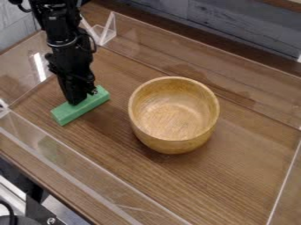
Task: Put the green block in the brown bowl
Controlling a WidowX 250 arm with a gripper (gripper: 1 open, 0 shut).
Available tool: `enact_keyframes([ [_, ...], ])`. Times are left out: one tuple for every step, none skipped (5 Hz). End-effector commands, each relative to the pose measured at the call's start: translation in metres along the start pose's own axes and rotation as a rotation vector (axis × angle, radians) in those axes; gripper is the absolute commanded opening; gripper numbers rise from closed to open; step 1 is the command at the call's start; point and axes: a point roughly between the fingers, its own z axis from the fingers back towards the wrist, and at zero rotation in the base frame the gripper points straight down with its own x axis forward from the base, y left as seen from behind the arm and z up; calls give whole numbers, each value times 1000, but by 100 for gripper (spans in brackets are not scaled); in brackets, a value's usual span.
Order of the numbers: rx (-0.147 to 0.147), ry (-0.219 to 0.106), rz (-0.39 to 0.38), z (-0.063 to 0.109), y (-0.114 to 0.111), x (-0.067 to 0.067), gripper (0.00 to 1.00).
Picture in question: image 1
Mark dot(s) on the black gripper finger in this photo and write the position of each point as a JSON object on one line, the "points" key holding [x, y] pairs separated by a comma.
{"points": [[72, 90], [86, 87]]}

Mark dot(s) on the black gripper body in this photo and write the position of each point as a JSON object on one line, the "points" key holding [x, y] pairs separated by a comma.
{"points": [[70, 61]]}

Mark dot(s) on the green rectangular block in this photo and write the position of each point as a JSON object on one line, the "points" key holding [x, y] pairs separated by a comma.
{"points": [[66, 112]]}

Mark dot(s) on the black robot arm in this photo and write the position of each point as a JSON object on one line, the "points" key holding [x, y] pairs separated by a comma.
{"points": [[60, 19]]}

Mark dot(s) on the brown wooden bowl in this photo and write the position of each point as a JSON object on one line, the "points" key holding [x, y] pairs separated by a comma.
{"points": [[175, 114]]}

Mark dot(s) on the clear acrylic corner bracket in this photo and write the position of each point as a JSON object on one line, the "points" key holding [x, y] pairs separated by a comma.
{"points": [[104, 33]]}

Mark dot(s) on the clear acrylic tray wall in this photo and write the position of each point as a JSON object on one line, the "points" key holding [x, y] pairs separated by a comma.
{"points": [[242, 180]]}

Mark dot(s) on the black metal mount with bolt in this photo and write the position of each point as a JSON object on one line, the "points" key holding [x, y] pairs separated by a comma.
{"points": [[41, 214]]}

